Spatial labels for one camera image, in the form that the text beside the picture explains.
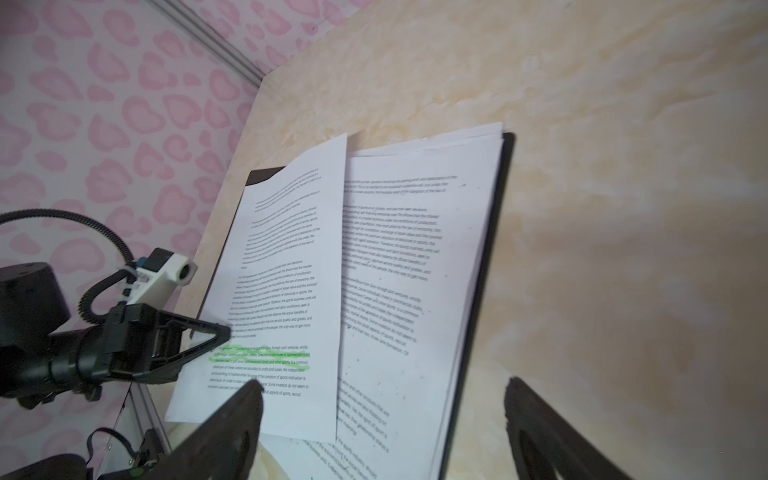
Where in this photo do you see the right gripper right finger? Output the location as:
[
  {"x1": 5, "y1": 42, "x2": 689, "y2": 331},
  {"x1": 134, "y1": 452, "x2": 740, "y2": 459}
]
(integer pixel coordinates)
[{"x1": 504, "y1": 377, "x2": 630, "y2": 480}]

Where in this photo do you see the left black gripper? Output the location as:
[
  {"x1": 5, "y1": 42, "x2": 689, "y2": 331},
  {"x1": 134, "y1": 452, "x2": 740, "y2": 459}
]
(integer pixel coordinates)
[{"x1": 1, "y1": 262, "x2": 232, "y2": 409}]

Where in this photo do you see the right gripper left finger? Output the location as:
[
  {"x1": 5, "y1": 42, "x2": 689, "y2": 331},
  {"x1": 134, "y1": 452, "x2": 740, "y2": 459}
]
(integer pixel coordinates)
[{"x1": 144, "y1": 380, "x2": 264, "y2": 480}]

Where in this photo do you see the green highlighted paper sheet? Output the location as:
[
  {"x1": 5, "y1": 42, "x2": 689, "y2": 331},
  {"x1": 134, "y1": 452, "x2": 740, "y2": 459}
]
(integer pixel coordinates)
[{"x1": 166, "y1": 136, "x2": 347, "y2": 442}]

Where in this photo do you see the blue black file folder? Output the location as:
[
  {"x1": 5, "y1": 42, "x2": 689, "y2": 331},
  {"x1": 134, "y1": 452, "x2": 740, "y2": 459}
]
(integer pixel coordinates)
[{"x1": 197, "y1": 130, "x2": 518, "y2": 480}]

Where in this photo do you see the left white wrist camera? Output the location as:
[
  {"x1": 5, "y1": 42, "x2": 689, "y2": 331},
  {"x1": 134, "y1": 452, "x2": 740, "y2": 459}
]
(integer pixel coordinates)
[{"x1": 121, "y1": 248, "x2": 198, "y2": 310}]

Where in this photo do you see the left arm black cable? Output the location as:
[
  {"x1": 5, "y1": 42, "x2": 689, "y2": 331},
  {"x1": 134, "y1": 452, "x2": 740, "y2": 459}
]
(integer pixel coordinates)
[{"x1": 0, "y1": 208, "x2": 139, "y2": 326}]

